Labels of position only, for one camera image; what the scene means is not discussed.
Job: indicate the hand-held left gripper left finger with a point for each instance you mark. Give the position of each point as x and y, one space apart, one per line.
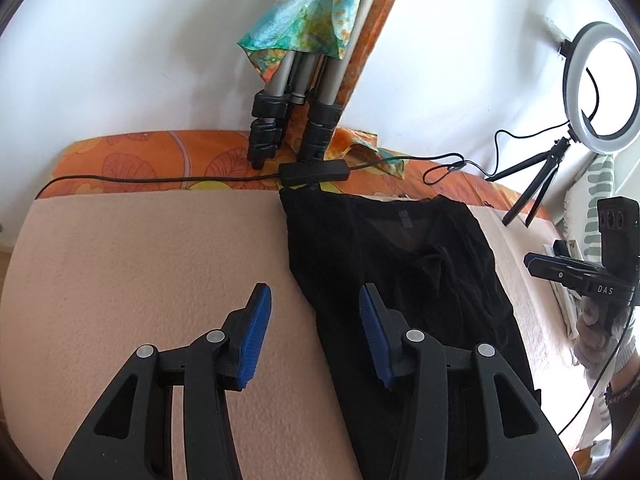
255 330

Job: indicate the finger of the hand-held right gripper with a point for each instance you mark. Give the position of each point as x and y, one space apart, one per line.
545 265
562 250

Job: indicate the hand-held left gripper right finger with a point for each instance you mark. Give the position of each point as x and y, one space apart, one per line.
372 330

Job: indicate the black t-shirt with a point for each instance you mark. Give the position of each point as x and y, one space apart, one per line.
440 270

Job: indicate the person's right hand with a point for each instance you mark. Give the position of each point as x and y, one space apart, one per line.
592 340

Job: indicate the green white striped pillow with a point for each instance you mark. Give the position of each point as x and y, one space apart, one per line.
595 180

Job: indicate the small black tripod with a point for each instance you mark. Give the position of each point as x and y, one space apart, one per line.
542 170

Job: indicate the pink towel blanket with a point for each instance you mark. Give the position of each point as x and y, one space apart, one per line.
125 260

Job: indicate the orange green crumpled cloth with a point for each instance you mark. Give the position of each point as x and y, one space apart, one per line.
370 145

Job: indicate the orange floral bedsheet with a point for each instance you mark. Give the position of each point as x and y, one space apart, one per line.
150 155

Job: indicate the folded silver tripod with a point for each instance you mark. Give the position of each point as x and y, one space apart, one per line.
320 85

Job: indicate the colourful silk scarf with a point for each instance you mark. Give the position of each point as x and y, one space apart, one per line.
300 15

